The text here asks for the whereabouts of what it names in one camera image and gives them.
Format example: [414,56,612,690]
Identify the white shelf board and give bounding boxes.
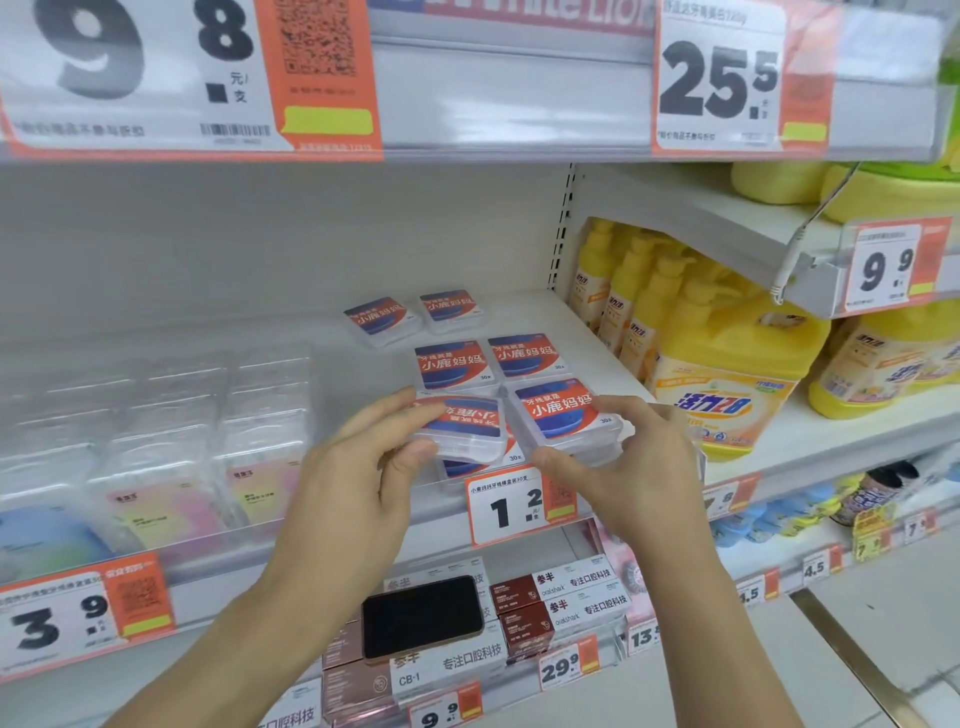
[576,162,960,321]
[0,288,663,609]
[701,386,960,522]

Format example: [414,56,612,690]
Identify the pink brown toothpaste box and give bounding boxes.
[321,660,395,725]
[321,618,369,671]

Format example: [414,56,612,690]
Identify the yellow bottle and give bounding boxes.
[730,160,831,206]

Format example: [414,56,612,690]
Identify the red-label floss pick box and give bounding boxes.
[504,376,625,466]
[408,393,513,464]

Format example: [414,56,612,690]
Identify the person's right forearm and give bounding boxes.
[596,521,805,728]

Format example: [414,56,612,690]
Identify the person's left hand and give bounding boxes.
[288,386,453,573]

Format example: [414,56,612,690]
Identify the large yellow detergent jug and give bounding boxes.
[651,283,832,463]
[807,300,960,421]

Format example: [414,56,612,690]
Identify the yellow price tag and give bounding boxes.
[852,501,895,564]

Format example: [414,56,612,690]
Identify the clear shelf label rail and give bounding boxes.
[0,0,960,165]

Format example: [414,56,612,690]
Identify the row of yellow pump bottles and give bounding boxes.
[567,216,702,380]

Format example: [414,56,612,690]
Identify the blue product packets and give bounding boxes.
[711,480,843,547]

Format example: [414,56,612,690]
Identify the perforated shelf upright post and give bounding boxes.
[549,162,579,303]

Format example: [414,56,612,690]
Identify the stack of clear floss packets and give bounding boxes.
[0,341,318,579]

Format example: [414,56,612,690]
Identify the dark round bottles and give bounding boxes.
[831,460,925,528]

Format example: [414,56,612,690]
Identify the pink product box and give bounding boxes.
[591,517,655,625]

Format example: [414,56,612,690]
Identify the rows of red-label floss boxes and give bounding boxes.
[342,289,571,483]

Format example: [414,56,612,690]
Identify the brown white toothpaste box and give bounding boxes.
[498,587,633,663]
[487,555,618,615]

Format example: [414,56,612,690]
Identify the black smartphone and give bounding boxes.
[360,575,487,666]

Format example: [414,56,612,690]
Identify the person's left forearm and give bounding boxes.
[103,536,380,728]

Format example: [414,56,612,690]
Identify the person's right hand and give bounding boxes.
[531,395,708,561]

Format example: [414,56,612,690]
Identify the large orange white price tag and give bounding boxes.
[0,0,385,163]
[651,0,843,156]

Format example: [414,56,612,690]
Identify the white wire tag holder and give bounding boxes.
[771,160,862,306]

